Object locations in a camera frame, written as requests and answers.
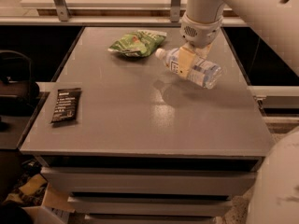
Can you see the metal bracket left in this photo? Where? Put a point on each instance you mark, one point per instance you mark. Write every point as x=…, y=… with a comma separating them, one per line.
x=61, y=9

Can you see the cardboard box left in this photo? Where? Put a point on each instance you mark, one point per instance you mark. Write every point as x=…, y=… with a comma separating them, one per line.
x=55, y=208

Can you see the clear plastic water bottle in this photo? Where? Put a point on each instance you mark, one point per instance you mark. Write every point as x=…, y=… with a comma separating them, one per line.
x=203, y=73

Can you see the grey drawer cabinet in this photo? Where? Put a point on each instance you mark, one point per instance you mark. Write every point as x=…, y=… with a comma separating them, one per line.
x=148, y=147

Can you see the black chair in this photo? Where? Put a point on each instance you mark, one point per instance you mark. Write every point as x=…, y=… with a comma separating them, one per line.
x=18, y=88

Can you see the green chip bag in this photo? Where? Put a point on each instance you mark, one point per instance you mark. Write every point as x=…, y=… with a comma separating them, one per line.
x=138, y=44

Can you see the yellow cloth on floor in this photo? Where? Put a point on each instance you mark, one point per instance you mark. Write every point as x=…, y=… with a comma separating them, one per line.
x=29, y=192

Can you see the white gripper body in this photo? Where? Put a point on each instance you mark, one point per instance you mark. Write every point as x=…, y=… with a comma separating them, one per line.
x=201, y=33

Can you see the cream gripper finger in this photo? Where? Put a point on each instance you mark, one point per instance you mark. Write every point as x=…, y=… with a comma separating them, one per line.
x=203, y=52
x=186, y=55

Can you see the black rxbar chocolate wrapper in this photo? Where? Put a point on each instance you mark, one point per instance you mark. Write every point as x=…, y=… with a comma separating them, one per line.
x=66, y=106

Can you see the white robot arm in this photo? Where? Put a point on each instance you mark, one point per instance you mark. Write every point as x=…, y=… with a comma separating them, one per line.
x=275, y=198

